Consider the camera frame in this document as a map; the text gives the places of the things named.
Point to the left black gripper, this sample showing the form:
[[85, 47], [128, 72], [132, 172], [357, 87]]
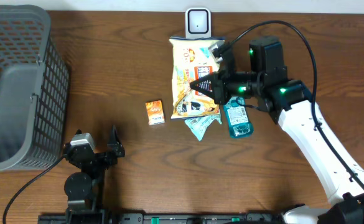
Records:
[[117, 149]]

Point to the teal mouthwash bottle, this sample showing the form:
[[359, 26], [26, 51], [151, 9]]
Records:
[[239, 125]]

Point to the large yellow snack bag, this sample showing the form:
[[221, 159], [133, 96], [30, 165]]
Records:
[[192, 60]]

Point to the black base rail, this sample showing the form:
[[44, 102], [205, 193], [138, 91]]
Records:
[[139, 218]]

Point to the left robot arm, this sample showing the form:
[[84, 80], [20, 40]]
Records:
[[84, 189]]

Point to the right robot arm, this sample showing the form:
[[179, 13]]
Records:
[[290, 105]]

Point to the orange small snack box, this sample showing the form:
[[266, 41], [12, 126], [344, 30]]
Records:
[[155, 112]]

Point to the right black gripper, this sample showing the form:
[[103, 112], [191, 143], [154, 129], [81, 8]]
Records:
[[219, 89]]

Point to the light green wipes packet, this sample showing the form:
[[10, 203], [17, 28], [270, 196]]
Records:
[[198, 126]]

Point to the grey plastic basket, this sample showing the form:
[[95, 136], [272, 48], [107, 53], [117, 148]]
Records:
[[34, 85]]

